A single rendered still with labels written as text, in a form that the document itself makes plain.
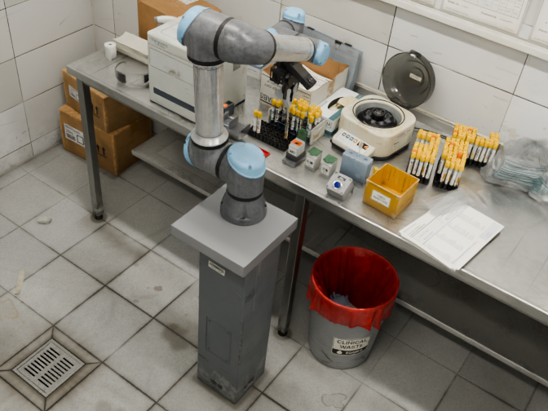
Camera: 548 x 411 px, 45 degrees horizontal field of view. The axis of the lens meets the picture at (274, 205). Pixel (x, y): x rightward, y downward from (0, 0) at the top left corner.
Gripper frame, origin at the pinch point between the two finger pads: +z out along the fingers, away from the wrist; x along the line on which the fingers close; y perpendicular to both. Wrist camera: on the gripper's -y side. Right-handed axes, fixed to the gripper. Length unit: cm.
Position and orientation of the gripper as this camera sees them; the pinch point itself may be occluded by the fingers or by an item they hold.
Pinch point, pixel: (289, 104)
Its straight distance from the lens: 241.0
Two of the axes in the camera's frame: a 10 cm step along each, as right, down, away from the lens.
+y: -8.1, -4.4, 3.9
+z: -0.8, 7.4, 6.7
